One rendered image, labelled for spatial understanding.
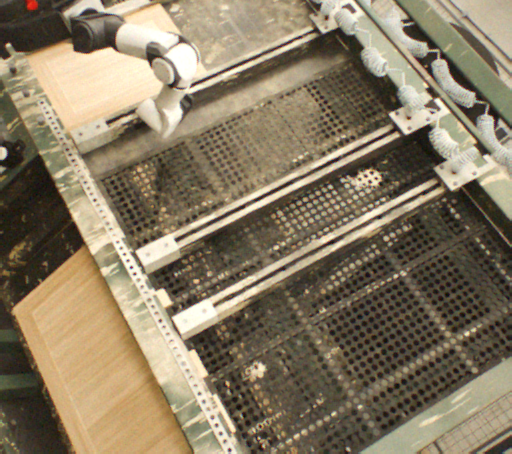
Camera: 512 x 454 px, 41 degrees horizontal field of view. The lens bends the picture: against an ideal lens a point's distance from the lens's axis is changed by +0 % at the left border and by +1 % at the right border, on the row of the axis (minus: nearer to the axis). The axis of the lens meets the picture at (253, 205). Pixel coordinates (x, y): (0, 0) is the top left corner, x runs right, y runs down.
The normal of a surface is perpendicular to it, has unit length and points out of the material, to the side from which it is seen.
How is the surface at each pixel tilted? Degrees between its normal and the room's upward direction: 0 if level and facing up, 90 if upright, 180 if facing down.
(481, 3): 90
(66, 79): 58
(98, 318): 90
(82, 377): 90
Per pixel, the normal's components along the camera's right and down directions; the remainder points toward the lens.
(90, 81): 0.02, -0.47
